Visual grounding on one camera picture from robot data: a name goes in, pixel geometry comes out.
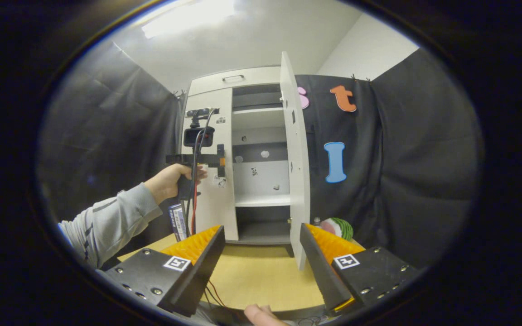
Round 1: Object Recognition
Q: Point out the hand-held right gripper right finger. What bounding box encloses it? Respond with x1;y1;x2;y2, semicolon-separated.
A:
300;223;420;313

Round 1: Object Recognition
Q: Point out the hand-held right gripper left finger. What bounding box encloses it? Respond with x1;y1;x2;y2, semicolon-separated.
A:
106;225;226;317

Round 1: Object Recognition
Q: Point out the grey double-door shoe cabinet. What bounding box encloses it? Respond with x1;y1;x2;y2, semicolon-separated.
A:
181;66;311;271

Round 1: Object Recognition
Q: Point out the camera sticker shoe cabinet door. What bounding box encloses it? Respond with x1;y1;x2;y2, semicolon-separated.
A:
181;87;239;241

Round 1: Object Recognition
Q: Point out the cherry sticker shoe cabinet door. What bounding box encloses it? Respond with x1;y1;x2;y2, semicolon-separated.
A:
280;51;311;271

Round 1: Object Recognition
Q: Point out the beige cabinet drawer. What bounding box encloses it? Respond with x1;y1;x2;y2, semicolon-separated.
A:
188;67;282;96

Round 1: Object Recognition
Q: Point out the white cabinet shelf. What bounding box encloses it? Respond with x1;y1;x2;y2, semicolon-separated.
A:
232;107;285;130
235;194;291;208

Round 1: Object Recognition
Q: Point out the watermelon slice toy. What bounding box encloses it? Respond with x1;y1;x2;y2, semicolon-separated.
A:
320;217;354;240

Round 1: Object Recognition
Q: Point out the blue and white box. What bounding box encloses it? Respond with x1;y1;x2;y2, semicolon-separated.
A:
168;204;188;242

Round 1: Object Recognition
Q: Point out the black backdrop cloth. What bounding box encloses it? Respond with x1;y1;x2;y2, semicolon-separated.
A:
37;41;486;268

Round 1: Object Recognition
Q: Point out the red gripper cable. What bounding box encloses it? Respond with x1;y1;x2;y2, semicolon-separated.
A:
190;179;233;312

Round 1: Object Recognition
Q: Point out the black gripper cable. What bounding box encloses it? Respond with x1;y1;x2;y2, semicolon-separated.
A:
184;108;220;238

